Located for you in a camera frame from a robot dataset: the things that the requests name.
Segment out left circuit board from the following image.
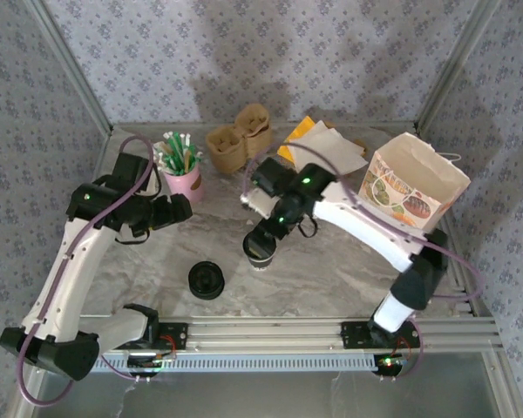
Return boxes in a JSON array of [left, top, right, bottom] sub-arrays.
[[126, 353, 178, 378]]

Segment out white paper napkin stack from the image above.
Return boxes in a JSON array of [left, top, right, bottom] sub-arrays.
[[307, 120, 370, 175]]

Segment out circuit board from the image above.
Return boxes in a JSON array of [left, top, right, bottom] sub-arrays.
[[372, 353, 410, 379], [126, 353, 178, 378]]

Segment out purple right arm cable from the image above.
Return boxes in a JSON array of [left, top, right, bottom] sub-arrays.
[[242, 142, 485, 301]]

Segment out printed white paper bag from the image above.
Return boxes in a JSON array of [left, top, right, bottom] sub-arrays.
[[357, 132, 472, 232]]

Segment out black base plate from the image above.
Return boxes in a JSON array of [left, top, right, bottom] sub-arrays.
[[108, 320, 189, 351], [340, 320, 421, 351]]

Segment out aluminium frame post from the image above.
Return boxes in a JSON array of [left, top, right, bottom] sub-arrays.
[[25, 0, 114, 137], [413, 0, 502, 131]]

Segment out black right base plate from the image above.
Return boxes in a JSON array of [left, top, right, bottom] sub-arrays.
[[340, 320, 421, 351]]

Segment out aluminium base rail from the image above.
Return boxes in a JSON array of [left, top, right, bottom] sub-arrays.
[[25, 315, 505, 354]]

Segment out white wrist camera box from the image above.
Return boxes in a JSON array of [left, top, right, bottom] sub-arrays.
[[144, 165, 163, 197], [240, 190, 274, 220]]

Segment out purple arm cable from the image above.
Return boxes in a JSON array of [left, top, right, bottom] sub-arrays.
[[242, 142, 485, 301], [17, 134, 162, 408]]

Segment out pink straw holder cup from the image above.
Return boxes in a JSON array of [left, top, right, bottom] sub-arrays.
[[163, 163, 204, 204]]

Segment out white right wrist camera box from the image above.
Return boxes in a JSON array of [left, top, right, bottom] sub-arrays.
[[240, 190, 274, 220]]

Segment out black cup lid stack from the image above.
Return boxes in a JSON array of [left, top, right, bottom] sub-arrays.
[[187, 260, 227, 300]]

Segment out grey slotted cable duct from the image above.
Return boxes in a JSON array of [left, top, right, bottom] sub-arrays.
[[89, 351, 378, 374]]

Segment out green plastic straw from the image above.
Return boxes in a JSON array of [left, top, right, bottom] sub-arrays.
[[167, 133, 191, 172]]

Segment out black takeout coffee cup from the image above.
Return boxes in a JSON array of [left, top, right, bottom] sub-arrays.
[[242, 228, 279, 273]]

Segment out grey metal panel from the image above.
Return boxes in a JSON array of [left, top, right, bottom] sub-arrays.
[[38, 374, 502, 418]]

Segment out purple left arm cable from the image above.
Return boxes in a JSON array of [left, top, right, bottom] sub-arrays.
[[17, 134, 162, 408]]

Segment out right circuit board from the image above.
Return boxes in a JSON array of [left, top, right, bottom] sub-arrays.
[[372, 353, 410, 379]]

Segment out aluminium left frame post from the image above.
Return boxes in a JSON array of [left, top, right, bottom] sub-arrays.
[[25, 0, 114, 137]]

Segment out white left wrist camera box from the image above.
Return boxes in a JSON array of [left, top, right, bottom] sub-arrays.
[[144, 165, 163, 197]]

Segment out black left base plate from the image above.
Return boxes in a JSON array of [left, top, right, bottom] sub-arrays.
[[108, 320, 189, 351]]

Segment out aluminium right frame post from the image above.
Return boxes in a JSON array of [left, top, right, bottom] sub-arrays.
[[413, 0, 502, 131]]

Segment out yellow paper envelope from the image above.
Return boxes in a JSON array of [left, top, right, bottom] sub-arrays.
[[277, 115, 317, 171]]

